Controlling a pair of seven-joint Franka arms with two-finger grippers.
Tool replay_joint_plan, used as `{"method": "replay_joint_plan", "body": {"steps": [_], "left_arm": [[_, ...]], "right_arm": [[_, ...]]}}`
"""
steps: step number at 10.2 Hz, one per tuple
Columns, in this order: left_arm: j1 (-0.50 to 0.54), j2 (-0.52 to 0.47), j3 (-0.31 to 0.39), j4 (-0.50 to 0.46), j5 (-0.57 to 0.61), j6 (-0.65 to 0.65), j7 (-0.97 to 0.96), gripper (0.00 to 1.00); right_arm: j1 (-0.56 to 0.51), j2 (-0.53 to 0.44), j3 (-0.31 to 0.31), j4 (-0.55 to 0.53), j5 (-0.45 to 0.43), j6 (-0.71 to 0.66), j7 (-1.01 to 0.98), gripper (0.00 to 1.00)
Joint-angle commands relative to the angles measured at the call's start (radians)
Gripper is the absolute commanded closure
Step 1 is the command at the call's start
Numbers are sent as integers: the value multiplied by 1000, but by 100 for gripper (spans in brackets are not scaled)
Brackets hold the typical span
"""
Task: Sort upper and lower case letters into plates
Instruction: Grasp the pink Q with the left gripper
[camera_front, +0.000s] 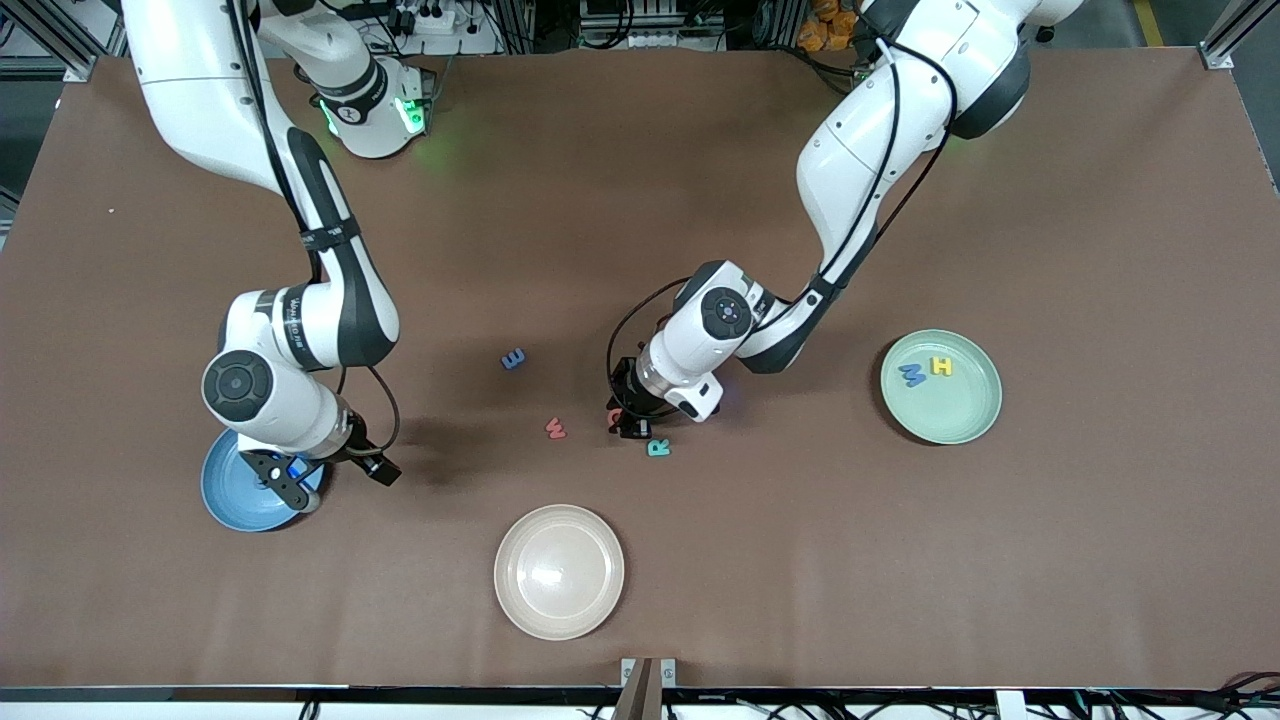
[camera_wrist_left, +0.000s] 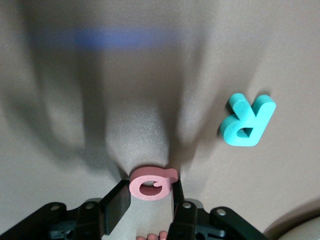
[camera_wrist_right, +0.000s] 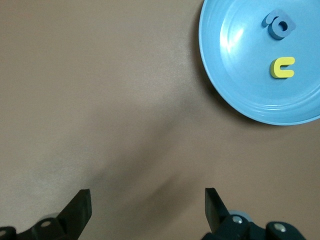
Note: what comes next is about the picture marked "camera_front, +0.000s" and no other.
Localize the blue round plate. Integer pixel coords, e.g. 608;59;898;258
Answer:
200;430;326;533

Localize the beige round plate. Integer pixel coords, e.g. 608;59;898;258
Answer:
493;504;626;642

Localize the brown table cover mat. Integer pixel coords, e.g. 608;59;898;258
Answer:
0;48;1280;691

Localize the light green round plate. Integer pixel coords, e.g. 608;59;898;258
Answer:
880;329;1003;446

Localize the white control box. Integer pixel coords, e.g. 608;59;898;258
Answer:
580;0;726;51

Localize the orange fruit pile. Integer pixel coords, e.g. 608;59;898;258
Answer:
798;0;871;53

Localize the white power strip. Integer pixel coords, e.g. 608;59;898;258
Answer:
395;0;463;37

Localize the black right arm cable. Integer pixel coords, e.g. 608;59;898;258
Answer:
228;0;401;456

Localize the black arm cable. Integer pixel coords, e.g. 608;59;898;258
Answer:
228;0;401;456
605;35;961;393

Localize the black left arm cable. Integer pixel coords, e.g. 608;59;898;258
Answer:
605;35;961;393

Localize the silver table edge bracket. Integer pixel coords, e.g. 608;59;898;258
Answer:
620;657;678;689

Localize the brown camera pole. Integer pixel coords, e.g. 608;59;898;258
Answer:
612;658;663;720

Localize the white table frame rail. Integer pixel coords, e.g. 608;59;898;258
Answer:
0;700;611;720

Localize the silver aluminium frame profile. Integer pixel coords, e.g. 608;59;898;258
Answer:
15;0;126;83
1200;0;1280;71

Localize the black cable bundle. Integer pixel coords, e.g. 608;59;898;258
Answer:
1080;670;1280;720

